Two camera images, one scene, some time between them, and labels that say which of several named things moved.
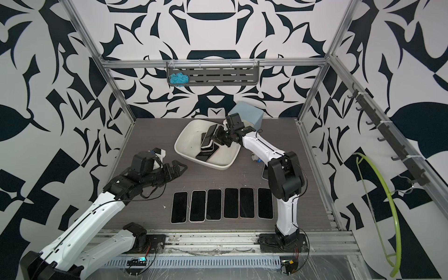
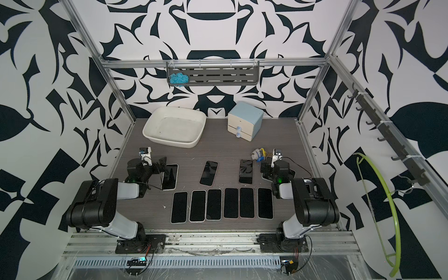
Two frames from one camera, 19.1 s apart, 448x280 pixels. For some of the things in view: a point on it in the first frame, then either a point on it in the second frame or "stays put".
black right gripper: [216, 136] -> [267, 165]
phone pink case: [265, 203] stays put
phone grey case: [214, 205] stays put
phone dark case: [231, 206] stays put
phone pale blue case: [179, 207] stays put
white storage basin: [188, 143] -> [175, 126]
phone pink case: [247, 202] stays put
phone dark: [206, 156] -> [209, 174]
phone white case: [198, 207] stays put
